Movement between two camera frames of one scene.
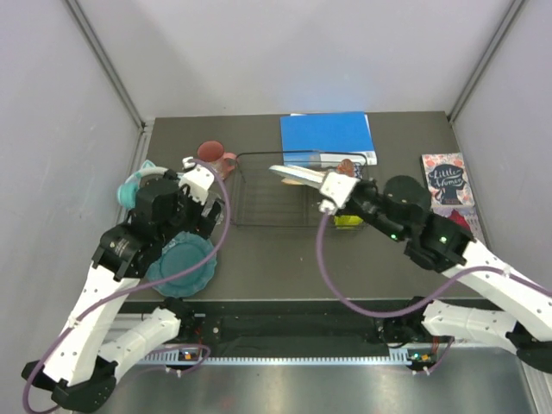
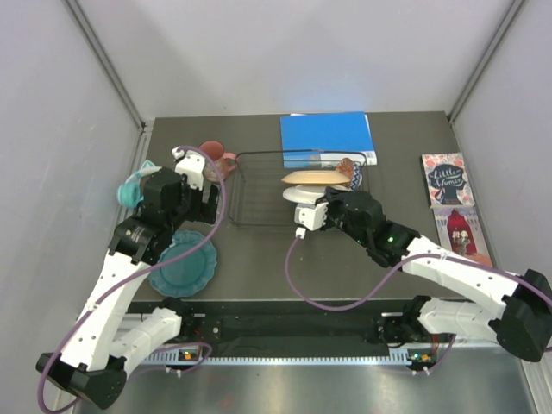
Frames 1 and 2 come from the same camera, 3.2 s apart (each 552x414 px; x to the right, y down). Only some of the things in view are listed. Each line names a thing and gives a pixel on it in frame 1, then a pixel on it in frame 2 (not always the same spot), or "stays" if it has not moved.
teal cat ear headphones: x=128 y=191 stays
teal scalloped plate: x=182 y=254 stays
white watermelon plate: x=312 y=178 to x=304 y=193
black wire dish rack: x=263 y=199 stays
